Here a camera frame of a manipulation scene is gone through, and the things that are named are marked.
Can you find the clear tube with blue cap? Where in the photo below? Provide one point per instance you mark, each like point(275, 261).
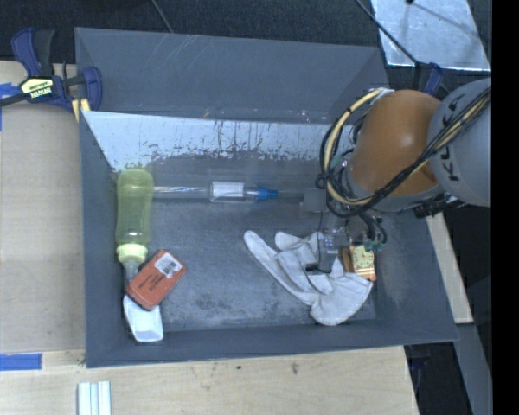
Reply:
point(227, 191)

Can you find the yellow-green clear baby bottle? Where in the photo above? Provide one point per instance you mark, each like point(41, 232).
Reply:
point(134, 206)

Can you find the black cylinder on white bracket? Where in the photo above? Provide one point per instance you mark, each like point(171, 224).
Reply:
point(434, 206)

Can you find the orange box with barcode label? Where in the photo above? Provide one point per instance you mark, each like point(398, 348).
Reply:
point(153, 281)

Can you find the white work glove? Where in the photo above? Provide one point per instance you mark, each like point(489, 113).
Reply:
point(324, 296)

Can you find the grey metal bin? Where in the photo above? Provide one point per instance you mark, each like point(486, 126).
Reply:
point(242, 253)

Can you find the pale wood board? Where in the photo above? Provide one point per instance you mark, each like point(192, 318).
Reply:
point(39, 231)

